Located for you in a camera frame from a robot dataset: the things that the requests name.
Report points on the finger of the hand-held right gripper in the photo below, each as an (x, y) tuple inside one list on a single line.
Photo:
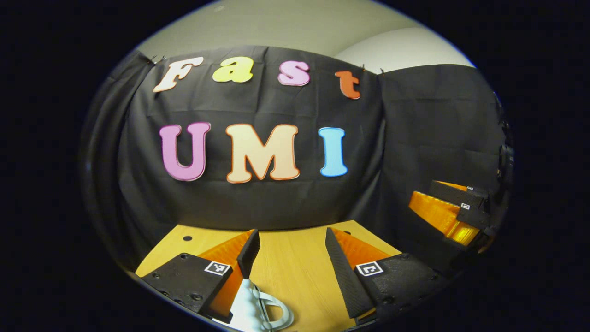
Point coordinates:
[(435, 214), (461, 196)]

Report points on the black backdrop cloth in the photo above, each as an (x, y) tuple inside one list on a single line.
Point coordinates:
[(276, 203)]

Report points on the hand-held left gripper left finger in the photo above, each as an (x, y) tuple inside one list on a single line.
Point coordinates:
[(184, 279)]

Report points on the light blue cloud-shaped suitcase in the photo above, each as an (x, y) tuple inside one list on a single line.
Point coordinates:
[(249, 309)]

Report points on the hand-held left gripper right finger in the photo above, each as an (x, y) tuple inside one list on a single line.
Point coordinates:
[(405, 279)]

